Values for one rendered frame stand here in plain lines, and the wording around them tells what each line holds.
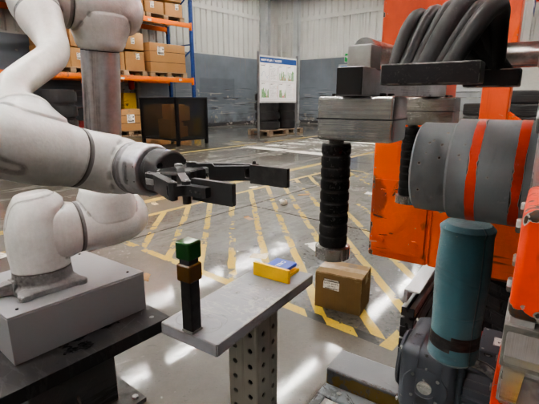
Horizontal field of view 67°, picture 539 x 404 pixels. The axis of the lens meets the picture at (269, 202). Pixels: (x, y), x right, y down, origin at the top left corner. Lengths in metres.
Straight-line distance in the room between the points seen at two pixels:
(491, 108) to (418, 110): 2.22
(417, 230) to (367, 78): 0.72
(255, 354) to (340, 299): 0.88
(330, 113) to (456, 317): 0.46
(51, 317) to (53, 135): 0.67
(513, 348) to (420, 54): 0.27
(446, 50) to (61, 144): 0.53
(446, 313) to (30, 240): 1.02
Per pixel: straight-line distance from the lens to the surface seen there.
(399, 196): 0.83
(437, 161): 0.59
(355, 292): 1.90
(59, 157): 0.69
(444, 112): 0.79
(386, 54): 0.53
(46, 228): 1.26
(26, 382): 1.20
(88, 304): 1.29
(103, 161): 0.73
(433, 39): 0.44
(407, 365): 1.05
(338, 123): 0.48
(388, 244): 1.17
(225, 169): 0.67
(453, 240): 0.76
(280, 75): 10.11
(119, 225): 1.32
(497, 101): 3.00
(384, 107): 0.46
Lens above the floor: 0.95
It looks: 14 degrees down
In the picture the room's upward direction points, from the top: straight up
